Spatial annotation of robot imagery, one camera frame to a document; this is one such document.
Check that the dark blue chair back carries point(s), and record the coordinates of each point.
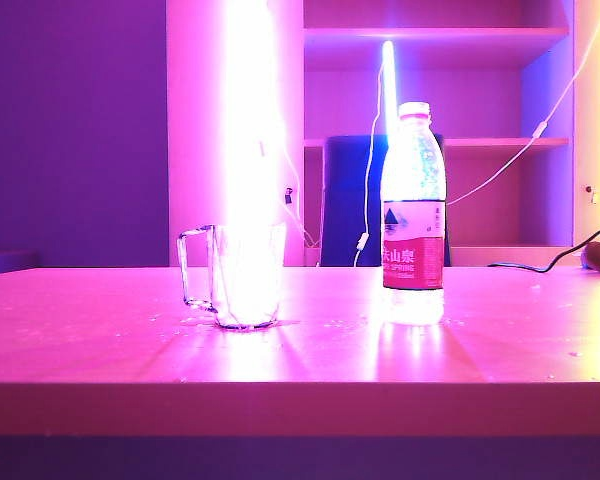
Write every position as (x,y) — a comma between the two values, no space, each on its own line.
(350,200)

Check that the large bright light tube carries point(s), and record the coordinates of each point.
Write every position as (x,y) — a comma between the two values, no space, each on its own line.
(250,100)

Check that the clear water bottle red label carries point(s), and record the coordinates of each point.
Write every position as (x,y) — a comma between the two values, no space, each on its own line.
(413,260)

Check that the low box at wall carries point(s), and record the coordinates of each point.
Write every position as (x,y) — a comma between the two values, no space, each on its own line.
(7,262)

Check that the clear glass mug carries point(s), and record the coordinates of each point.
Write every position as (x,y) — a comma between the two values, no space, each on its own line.
(247,300)

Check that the small black binder clip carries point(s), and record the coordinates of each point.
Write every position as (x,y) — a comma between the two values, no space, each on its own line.
(289,195)

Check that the thin bright light tube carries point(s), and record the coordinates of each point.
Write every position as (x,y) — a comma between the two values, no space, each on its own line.
(390,90)

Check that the small wall fixture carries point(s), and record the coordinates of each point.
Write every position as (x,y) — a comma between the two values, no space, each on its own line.
(592,195)

